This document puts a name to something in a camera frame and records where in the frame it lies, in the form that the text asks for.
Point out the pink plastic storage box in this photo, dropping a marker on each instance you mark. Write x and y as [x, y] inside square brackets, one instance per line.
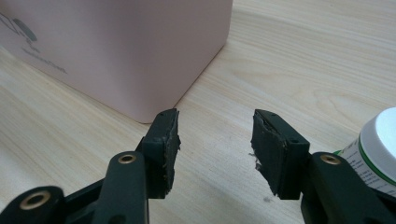
[124, 46]

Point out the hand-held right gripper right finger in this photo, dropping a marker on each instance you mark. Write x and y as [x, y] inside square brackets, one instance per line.
[280, 161]

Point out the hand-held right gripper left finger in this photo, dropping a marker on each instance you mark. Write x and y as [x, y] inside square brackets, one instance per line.
[158, 155]

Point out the white medicine bottle green label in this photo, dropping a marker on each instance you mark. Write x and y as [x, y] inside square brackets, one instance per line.
[376, 149]

